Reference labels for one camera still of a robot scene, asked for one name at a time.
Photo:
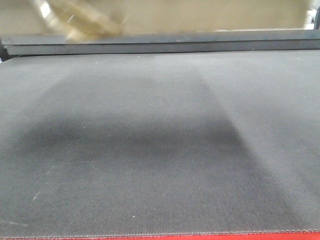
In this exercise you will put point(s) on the large brown cardboard carton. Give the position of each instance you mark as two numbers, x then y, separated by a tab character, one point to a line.
19	17

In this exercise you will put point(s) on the dark grey conveyor belt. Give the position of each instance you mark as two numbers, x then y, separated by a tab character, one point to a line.
111	145

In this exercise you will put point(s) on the clear packing tape strip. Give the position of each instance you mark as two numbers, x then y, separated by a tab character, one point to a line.
77	20

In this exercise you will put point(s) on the grey conveyor end frame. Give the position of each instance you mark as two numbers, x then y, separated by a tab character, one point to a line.
221	41

